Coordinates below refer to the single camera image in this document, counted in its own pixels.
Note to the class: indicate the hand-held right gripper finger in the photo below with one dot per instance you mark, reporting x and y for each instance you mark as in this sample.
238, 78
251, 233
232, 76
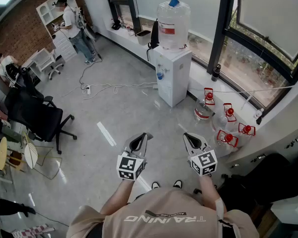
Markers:
201, 139
186, 142

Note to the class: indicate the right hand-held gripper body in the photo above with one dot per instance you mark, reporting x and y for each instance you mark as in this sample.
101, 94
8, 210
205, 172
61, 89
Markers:
204, 161

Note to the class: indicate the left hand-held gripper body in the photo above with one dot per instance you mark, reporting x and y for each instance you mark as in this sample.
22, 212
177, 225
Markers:
126, 164

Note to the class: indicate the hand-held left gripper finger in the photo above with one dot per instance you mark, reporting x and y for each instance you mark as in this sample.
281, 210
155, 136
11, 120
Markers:
148, 137
128, 145

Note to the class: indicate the person's left forearm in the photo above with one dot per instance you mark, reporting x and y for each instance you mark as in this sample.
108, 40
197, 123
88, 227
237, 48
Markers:
116, 197

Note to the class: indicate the person's right forearm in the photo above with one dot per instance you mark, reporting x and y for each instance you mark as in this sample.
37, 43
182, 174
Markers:
208, 192

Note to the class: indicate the person's right shoe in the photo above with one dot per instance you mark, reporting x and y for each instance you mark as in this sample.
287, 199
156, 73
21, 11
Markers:
177, 184

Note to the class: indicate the person's shoe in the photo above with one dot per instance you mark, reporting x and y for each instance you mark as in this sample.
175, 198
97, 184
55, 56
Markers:
155, 185
177, 184

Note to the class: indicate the person's left shoe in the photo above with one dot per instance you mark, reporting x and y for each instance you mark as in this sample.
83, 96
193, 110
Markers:
155, 185

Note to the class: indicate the black office chair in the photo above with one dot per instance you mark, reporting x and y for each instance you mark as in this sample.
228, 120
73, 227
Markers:
263, 180
37, 118

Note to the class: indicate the person's beige t-shirt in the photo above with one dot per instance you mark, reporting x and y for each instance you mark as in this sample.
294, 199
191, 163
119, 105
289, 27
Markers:
161, 217

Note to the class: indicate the small white black device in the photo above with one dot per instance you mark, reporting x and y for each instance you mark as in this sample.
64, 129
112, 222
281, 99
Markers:
259, 114

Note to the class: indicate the white water dispenser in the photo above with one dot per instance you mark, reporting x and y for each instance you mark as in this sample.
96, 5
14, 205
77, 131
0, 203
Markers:
175, 78

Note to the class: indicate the black drink bottle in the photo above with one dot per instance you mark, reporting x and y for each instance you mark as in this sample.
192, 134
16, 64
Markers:
216, 73

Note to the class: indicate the white leaf-shaped chair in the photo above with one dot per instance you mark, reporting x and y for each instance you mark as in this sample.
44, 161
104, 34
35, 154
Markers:
30, 152

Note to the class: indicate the white waste bin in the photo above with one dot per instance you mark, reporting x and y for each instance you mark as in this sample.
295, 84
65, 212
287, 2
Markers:
143, 37

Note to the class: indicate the large clear water bottle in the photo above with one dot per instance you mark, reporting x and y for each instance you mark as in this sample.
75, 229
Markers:
173, 26

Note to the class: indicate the small black bag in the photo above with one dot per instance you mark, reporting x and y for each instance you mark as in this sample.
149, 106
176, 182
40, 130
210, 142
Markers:
116, 25

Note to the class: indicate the white office chair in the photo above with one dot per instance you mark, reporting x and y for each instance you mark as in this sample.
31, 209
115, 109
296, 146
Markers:
46, 58

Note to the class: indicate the white shelf cabinet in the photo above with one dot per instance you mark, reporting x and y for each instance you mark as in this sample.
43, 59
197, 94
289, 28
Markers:
62, 43

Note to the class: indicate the yellow round table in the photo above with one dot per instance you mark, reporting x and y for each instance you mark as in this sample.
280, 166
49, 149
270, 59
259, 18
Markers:
2, 152

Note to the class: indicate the black window frame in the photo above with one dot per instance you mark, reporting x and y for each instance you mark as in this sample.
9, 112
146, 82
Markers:
219, 33

